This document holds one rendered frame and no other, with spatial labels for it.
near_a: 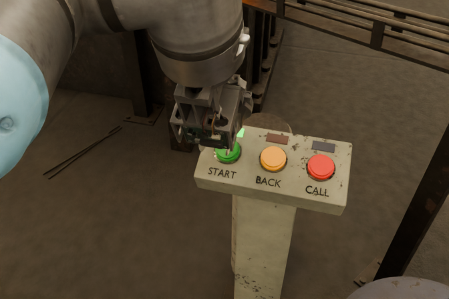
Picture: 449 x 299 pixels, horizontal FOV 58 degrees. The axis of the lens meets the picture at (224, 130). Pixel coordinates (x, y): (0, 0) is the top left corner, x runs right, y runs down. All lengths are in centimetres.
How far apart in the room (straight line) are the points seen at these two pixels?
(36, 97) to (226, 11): 17
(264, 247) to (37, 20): 63
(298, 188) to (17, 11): 49
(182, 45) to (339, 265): 101
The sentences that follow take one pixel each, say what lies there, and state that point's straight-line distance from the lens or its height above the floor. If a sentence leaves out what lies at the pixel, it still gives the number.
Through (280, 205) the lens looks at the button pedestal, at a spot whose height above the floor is 53.
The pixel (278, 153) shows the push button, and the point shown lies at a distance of 65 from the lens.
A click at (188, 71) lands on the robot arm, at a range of 38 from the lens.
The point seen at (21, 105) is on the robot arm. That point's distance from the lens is 22.
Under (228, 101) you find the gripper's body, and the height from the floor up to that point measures 78.
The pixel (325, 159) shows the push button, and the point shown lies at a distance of 65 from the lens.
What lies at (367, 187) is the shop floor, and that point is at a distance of 149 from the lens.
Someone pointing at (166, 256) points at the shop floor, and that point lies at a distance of 126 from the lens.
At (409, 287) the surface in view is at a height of 43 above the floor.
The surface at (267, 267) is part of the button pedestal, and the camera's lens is 85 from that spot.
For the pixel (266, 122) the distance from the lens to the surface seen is 85.
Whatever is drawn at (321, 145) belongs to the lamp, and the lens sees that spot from 67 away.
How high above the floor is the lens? 107
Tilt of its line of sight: 42 degrees down
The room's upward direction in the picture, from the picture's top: straight up
